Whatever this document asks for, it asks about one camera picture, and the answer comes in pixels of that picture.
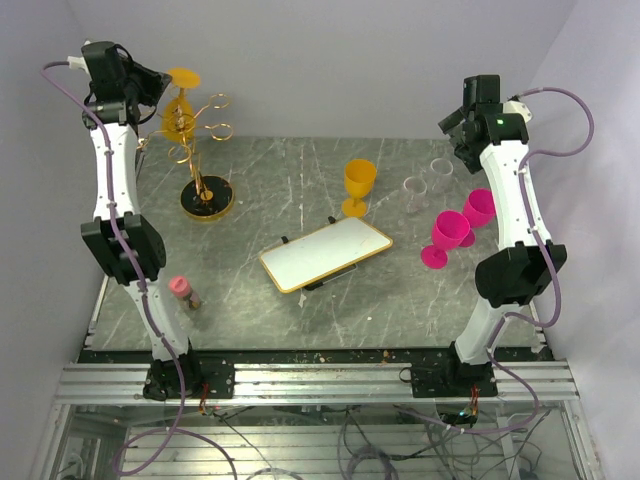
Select clear wine glass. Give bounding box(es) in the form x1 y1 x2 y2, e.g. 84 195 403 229
399 176 428 226
427 158 453 194

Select yellow wine glass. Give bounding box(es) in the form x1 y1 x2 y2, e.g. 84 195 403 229
161 67 201 144
342 158 377 218

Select pink wine glass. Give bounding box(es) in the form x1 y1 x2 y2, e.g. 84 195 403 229
460 188 496 248
420 210 471 269

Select yellow wine glass front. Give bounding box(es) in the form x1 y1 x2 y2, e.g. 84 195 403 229
342 158 377 218

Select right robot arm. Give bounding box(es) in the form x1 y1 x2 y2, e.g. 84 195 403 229
439 74 567 396

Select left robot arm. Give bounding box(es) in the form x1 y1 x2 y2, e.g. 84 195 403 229
81 41 204 401

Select small bottle pink cap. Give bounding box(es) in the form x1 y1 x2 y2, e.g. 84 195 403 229
168 276 202 310

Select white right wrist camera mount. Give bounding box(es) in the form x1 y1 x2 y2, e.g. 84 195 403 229
503 98 533 123

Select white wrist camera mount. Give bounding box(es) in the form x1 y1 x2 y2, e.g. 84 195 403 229
503 98 533 123
66 52 90 75

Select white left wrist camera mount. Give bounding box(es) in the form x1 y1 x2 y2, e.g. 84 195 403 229
66 52 90 75

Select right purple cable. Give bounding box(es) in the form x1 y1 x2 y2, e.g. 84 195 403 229
484 87 596 434

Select purple cable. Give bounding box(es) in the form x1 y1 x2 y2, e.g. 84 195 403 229
39 59 236 476
484 87 596 434

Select gold wire wine glass rack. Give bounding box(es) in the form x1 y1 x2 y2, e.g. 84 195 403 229
137 93 235 221

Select white tablet yellow frame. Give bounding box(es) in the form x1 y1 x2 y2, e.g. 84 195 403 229
260 217 393 294

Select black wire tablet stand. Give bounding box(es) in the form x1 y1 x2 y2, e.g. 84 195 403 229
280 215 358 291

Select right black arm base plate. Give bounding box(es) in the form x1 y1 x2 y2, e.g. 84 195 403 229
399 363 498 398

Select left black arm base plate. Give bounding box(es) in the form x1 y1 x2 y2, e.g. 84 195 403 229
142 355 236 401

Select aluminium mounting rail frame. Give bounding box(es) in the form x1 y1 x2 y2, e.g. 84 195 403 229
45 361 604 479

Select cable tangle under table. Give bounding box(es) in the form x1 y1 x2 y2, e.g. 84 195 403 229
114 394 551 480

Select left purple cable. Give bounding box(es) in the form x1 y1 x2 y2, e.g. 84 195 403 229
39 59 236 476

